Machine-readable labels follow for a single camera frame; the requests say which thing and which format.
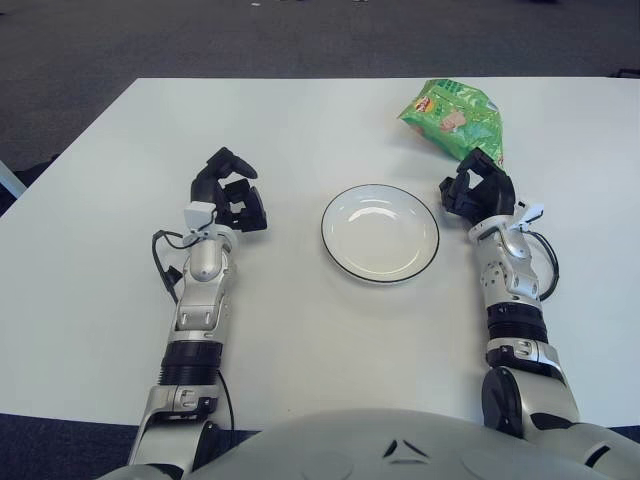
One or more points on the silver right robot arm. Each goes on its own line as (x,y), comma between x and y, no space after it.
(505,280)

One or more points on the green snack chip bag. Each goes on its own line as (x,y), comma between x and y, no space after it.
(450,120)

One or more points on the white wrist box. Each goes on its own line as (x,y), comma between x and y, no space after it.
(197,215)
(530,211)

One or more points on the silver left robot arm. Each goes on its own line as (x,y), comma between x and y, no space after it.
(205,260)

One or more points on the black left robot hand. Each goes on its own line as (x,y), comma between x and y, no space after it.
(205,187)

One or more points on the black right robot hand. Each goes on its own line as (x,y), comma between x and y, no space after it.
(495,195)

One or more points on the grey robot torso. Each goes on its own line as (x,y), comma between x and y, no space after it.
(350,450)

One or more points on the white plate black rim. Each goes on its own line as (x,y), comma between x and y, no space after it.
(380,235)

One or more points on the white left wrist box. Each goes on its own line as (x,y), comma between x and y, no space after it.
(197,215)

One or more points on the black floor object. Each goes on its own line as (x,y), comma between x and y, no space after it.
(625,71)

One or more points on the white table leg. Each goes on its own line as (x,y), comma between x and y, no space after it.
(10,182)

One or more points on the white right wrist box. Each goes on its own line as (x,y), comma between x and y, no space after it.
(530,211)

